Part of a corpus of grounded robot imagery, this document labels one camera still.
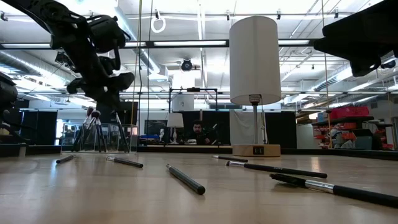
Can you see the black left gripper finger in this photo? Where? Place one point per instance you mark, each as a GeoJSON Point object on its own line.
{"type": "Point", "coordinates": [101, 97]}
{"type": "Point", "coordinates": [115, 98]}

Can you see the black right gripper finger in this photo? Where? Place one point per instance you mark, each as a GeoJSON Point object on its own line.
{"type": "Point", "coordinates": [348, 43]}

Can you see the fluffy powder makeup brush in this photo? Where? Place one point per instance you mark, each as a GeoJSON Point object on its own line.
{"type": "Point", "coordinates": [95, 114]}

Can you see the dark-head makeup brush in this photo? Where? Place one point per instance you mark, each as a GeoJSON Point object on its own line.
{"type": "Point", "coordinates": [357, 193]}

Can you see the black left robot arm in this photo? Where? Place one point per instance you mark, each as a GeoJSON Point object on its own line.
{"type": "Point", "coordinates": [46, 15]}

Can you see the black background monitor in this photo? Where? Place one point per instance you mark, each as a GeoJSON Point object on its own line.
{"type": "Point", "coordinates": [127, 112]}

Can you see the clear acrylic organizer box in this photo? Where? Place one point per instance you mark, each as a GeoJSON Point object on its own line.
{"type": "Point", "coordinates": [115, 146]}

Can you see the small white table lamp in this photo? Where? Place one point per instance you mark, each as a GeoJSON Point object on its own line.
{"type": "Point", "coordinates": [175, 119]}

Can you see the red storage bins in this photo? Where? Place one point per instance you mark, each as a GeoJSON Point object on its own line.
{"type": "Point", "coordinates": [348, 111]}

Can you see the person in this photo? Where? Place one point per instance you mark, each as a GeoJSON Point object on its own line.
{"type": "Point", "coordinates": [197, 132]}

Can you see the white shade wooden base lamp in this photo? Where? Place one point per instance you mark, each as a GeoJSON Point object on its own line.
{"type": "Point", "coordinates": [255, 59]}

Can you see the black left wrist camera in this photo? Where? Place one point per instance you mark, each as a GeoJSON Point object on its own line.
{"type": "Point", "coordinates": [107, 32]}

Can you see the black ceiling dome camera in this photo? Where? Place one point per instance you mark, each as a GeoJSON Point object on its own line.
{"type": "Point", "coordinates": [186, 64]}

